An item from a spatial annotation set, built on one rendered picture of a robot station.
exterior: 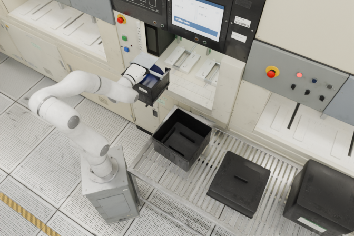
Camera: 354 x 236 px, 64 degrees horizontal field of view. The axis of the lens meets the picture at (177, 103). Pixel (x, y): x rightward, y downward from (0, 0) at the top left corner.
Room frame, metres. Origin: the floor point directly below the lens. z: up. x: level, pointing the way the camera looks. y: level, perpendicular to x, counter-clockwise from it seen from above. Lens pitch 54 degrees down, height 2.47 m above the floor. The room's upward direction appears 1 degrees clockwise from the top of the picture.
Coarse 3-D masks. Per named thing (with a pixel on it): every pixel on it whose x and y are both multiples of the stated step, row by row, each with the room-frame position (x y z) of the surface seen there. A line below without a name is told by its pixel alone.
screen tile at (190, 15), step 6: (174, 0) 1.26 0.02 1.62; (180, 0) 1.24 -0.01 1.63; (186, 0) 1.23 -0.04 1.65; (174, 6) 1.26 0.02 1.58; (186, 6) 1.23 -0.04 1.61; (192, 6) 1.21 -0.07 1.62; (174, 12) 1.26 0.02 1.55; (180, 12) 1.24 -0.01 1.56; (186, 12) 1.22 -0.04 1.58; (192, 12) 1.21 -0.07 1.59; (192, 18) 1.21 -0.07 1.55
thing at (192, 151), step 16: (176, 112) 1.07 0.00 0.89; (160, 128) 0.93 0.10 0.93; (176, 128) 1.02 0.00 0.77; (192, 128) 1.01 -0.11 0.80; (208, 128) 0.94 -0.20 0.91; (160, 144) 0.82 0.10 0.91; (176, 144) 0.90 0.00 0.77; (192, 144) 0.90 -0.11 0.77; (176, 160) 0.75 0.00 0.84; (192, 160) 0.75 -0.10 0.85
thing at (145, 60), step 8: (136, 56) 1.21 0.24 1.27; (144, 56) 1.21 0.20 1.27; (152, 56) 1.21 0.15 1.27; (144, 64) 1.15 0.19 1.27; (152, 64) 1.15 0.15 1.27; (152, 72) 1.16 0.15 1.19; (168, 72) 1.18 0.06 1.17; (160, 80) 1.11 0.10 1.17; (168, 80) 1.20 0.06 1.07; (136, 88) 1.10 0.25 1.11; (144, 88) 1.07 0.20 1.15; (152, 88) 1.05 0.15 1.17; (160, 88) 1.12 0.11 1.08; (144, 96) 1.07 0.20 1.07; (152, 96) 1.05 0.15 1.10; (152, 104) 1.04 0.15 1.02
